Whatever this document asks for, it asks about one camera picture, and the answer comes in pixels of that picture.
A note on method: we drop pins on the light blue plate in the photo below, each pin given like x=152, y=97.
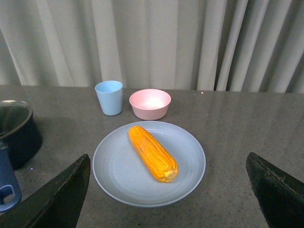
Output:
x=121, y=173

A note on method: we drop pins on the yellow corn cob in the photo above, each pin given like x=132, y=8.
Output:
x=161, y=164

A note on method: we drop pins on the dark blue saucepan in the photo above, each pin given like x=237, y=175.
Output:
x=15, y=151

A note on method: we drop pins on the glass pot lid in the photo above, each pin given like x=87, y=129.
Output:
x=13, y=116

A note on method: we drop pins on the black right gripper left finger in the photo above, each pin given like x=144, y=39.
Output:
x=57, y=204

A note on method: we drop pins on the white curtain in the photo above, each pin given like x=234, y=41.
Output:
x=221, y=45

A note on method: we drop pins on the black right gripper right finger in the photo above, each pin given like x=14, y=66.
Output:
x=280, y=195

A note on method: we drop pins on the light blue cup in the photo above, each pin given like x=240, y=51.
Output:
x=110, y=96

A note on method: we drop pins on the pink bowl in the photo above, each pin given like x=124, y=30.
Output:
x=150, y=104

